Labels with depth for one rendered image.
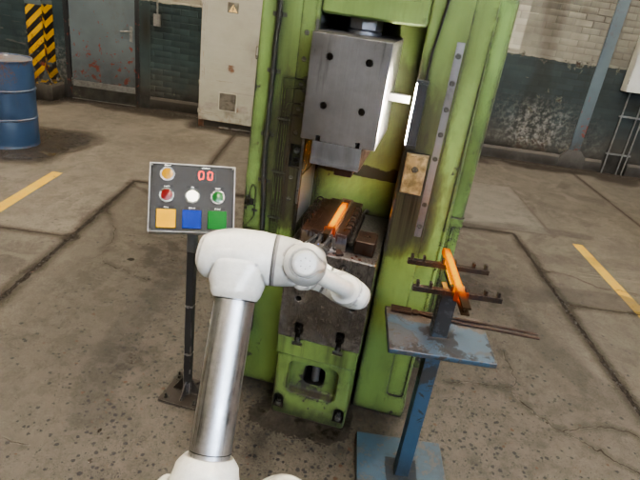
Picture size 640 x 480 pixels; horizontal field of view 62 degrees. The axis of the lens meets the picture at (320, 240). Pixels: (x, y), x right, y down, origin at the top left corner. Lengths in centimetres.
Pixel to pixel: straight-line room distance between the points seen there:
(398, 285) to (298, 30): 117
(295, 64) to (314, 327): 112
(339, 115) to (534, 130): 667
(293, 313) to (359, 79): 104
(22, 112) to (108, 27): 266
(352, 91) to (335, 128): 15
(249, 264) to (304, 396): 145
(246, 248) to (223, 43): 631
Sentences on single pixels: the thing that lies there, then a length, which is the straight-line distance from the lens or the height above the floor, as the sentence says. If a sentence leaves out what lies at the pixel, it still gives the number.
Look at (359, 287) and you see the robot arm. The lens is 186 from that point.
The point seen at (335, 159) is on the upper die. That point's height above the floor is 131.
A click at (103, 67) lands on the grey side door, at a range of 876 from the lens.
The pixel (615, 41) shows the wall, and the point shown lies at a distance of 878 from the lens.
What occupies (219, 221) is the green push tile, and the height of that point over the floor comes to 101.
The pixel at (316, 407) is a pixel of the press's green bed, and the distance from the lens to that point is 268.
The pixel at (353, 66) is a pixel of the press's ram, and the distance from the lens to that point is 207.
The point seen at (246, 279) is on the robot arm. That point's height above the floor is 125.
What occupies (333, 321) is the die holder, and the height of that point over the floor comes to 60.
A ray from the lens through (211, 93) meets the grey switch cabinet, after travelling 763.
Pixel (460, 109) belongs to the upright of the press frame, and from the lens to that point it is 221.
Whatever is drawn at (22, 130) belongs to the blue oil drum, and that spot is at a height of 19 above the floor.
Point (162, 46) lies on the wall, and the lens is 839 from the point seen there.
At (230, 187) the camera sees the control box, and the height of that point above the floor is 113.
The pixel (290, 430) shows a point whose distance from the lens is 270.
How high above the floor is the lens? 189
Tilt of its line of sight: 25 degrees down
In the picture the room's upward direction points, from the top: 8 degrees clockwise
